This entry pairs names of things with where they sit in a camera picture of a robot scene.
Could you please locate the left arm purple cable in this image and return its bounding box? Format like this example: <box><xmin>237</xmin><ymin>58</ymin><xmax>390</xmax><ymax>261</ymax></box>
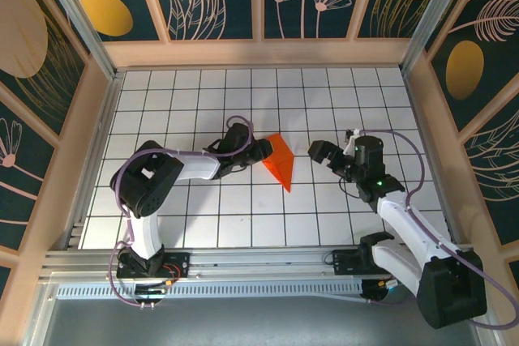
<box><xmin>109</xmin><ymin>115</ymin><xmax>255</xmax><ymax>309</ymax></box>

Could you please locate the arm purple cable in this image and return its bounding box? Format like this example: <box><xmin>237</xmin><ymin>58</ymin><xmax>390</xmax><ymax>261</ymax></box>
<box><xmin>358</xmin><ymin>129</ymin><xmax>513</xmax><ymax>329</ymax></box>
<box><xmin>109</xmin><ymin>115</ymin><xmax>255</xmax><ymax>309</ymax></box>

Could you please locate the orange paper sheet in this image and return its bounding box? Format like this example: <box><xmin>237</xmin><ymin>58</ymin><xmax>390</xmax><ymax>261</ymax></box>
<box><xmin>261</xmin><ymin>133</ymin><xmax>294</xmax><ymax>193</ymax></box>

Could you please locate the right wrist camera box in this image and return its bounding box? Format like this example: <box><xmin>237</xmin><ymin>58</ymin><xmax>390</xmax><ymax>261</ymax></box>
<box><xmin>343</xmin><ymin>128</ymin><xmax>362</xmax><ymax>156</ymax></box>

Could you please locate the grey metal shelf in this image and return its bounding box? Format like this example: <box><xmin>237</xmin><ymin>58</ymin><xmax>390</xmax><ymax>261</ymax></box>
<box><xmin>24</xmin><ymin>295</ymin><xmax>502</xmax><ymax>346</ymax></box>

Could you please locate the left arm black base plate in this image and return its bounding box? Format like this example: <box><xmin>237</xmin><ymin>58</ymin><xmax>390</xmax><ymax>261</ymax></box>
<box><xmin>116</xmin><ymin>251</ymin><xmax>191</xmax><ymax>280</ymax></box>

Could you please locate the aluminium mounting rail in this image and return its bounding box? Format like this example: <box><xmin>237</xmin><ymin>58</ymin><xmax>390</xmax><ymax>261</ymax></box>
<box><xmin>38</xmin><ymin>243</ymin><xmax>483</xmax><ymax>282</ymax></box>

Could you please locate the black electronics module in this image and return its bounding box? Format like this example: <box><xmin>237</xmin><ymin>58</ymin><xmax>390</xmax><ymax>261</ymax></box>
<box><xmin>135</xmin><ymin>284</ymin><xmax>168</xmax><ymax>309</ymax></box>
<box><xmin>359</xmin><ymin>279</ymin><xmax>409</xmax><ymax>305</ymax></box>

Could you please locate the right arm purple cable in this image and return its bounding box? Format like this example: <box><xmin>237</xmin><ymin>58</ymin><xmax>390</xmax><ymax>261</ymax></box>
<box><xmin>358</xmin><ymin>129</ymin><xmax>513</xmax><ymax>329</ymax></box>

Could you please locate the aluminium side rail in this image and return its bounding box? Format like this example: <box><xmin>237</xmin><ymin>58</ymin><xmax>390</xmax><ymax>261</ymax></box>
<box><xmin>62</xmin><ymin>72</ymin><xmax>125</xmax><ymax>250</ymax></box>

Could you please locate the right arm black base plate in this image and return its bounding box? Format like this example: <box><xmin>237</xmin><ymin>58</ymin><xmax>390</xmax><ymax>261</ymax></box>
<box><xmin>331</xmin><ymin>247</ymin><xmax>380</xmax><ymax>277</ymax></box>

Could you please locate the slotted grey cable duct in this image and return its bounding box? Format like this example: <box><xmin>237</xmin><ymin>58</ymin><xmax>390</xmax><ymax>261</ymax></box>
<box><xmin>56</xmin><ymin>280</ymin><xmax>366</xmax><ymax>301</ymax></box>

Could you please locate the aluminium frame post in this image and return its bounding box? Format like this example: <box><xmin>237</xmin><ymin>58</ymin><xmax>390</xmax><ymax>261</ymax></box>
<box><xmin>399</xmin><ymin>0</ymin><xmax>475</xmax><ymax>75</ymax></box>
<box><xmin>34</xmin><ymin>0</ymin><xmax>122</xmax><ymax>82</ymax></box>

